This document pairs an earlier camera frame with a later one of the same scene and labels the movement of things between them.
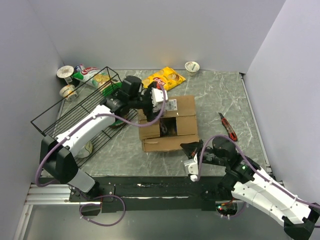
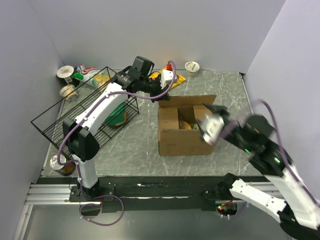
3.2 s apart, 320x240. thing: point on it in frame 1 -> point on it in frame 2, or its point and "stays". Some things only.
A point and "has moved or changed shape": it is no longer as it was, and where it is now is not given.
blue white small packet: (77, 69) stays
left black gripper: (149, 112) -> (164, 97)
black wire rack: (79, 104) stays
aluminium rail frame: (55, 194) stays
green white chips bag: (96, 78) stays
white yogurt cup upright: (65, 71) stays
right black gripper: (192, 148) -> (220, 108)
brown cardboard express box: (177, 125) has moved or changed shape
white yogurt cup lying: (69, 89) stays
